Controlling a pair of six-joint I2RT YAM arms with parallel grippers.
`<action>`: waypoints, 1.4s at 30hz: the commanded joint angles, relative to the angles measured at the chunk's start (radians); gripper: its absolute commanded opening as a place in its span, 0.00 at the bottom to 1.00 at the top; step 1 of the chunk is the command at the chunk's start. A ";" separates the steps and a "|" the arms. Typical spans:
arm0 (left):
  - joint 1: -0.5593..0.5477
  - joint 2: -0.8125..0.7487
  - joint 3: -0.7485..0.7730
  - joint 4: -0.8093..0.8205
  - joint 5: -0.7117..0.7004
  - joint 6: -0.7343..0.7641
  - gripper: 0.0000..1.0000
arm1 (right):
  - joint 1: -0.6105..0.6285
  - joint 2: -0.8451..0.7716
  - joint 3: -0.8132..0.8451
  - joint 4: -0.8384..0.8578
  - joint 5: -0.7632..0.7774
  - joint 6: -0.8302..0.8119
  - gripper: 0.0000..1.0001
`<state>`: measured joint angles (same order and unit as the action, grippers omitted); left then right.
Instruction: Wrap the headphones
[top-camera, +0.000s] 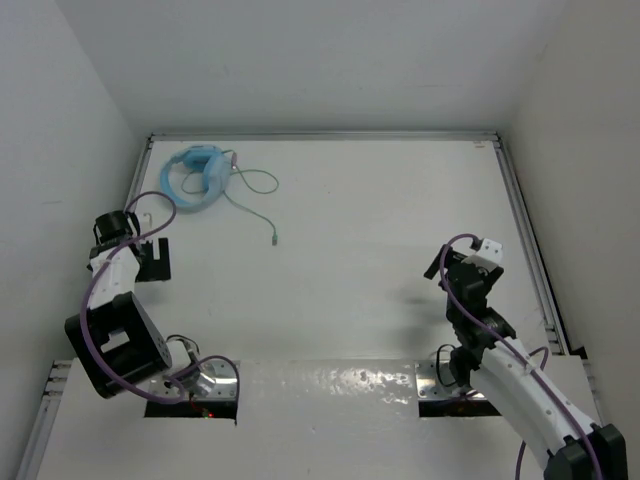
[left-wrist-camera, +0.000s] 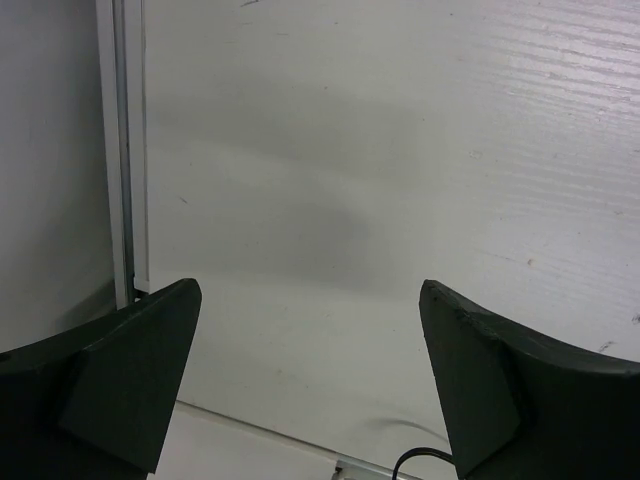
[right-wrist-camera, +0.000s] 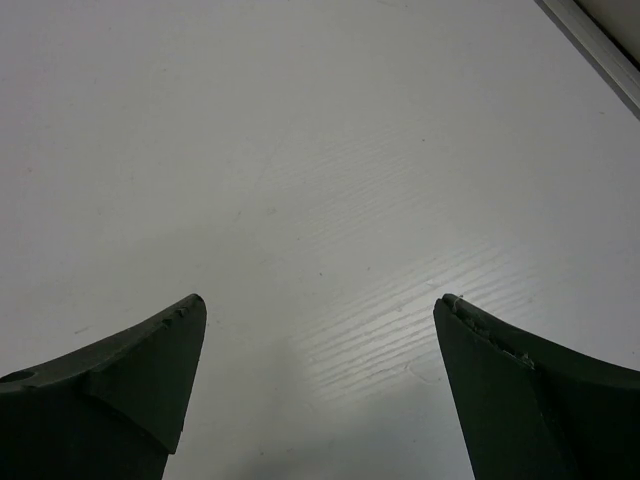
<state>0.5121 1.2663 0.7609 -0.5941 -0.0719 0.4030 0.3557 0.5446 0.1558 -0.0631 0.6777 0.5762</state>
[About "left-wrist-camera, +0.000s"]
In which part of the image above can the aluminium table frame rail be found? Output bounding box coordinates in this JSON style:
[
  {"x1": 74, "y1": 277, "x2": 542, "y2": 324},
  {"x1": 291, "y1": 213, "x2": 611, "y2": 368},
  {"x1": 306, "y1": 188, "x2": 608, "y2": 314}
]
[{"x1": 95, "y1": 0, "x2": 150, "y2": 308}]

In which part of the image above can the black cable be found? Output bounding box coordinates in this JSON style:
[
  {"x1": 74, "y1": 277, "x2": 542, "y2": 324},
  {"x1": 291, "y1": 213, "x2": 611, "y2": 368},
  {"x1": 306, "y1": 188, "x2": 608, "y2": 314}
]
[{"x1": 392, "y1": 446, "x2": 454, "y2": 480}]

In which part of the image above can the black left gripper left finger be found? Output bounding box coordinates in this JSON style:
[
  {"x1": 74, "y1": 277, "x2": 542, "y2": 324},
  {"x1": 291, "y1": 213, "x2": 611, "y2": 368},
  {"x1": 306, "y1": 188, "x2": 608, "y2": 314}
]
[{"x1": 1, "y1": 278, "x2": 202, "y2": 479}]

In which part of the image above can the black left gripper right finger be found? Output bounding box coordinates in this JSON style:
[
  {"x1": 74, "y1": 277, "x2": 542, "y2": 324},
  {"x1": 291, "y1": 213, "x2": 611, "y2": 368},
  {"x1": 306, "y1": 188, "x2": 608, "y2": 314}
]
[{"x1": 419, "y1": 280, "x2": 639, "y2": 479}]

